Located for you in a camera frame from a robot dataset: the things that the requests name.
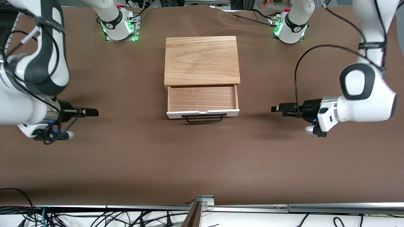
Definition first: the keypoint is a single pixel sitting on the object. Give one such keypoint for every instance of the long aluminium frame rail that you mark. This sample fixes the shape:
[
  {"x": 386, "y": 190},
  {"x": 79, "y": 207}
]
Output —
[{"x": 331, "y": 208}]

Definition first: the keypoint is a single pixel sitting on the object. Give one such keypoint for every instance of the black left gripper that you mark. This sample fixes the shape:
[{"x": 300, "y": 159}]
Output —
[{"x": 310, "y": 107}]

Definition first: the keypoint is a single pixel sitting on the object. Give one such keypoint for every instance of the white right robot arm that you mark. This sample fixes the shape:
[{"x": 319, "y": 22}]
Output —
[{"x": 19, "y": 107}]

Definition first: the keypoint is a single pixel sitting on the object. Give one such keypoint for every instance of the light wooden drawer cabinet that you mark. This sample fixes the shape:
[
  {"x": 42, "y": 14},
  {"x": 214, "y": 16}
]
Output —
[{"x": 202, "y": 60}]

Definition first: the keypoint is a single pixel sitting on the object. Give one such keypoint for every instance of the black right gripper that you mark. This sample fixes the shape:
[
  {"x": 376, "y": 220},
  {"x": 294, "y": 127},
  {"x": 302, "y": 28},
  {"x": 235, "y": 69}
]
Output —
[{"x": 65, "y": 111}]

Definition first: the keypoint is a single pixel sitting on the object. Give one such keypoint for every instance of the orange background object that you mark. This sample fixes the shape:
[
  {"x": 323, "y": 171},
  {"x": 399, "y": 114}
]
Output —
[{"x": 273, "y": 3}]

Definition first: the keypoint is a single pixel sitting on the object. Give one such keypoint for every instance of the aluminium camera mount post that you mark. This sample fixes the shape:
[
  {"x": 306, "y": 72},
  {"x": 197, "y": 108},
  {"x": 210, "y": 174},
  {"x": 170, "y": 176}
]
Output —
[{"x": 198, "y": 211}]

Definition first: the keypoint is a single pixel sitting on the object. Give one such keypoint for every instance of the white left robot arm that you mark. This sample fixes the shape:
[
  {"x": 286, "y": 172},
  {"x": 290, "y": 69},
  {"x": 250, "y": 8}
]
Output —
[{"x": 366, "y": 104}]

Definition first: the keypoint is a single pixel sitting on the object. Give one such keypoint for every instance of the brown table cover sheet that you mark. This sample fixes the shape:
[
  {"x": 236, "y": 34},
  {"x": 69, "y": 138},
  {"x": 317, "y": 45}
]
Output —
[{"x": 202, "y": 151}]

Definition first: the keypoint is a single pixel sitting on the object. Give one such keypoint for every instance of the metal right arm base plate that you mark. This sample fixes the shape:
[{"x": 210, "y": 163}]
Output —
[{"x": 134, "y": 31}]

